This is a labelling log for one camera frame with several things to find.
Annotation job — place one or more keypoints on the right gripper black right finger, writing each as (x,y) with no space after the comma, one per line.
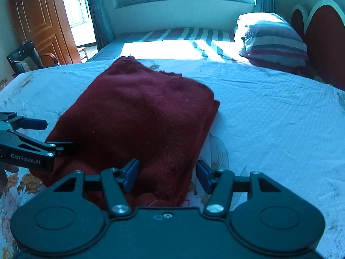
(218,184)

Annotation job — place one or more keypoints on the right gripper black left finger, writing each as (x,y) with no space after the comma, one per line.
(116,183)

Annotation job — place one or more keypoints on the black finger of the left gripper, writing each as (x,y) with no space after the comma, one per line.
(33,124)
(59,148)

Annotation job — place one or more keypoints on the dark red knit sweater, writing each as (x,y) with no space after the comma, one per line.
(131,112)

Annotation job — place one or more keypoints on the black leather armchair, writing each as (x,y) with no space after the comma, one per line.
(27,58)

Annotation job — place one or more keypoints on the brown wooden door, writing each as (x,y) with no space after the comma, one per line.
(45,23)

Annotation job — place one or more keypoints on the striped bed sheet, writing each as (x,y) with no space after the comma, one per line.
(189,43)

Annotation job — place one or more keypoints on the striped pillow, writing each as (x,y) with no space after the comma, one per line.
(268,37)

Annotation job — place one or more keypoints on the blue curtain left of window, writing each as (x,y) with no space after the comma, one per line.
(102,29)

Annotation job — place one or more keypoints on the red heart-shaped headboard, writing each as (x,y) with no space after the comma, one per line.
(322,29)

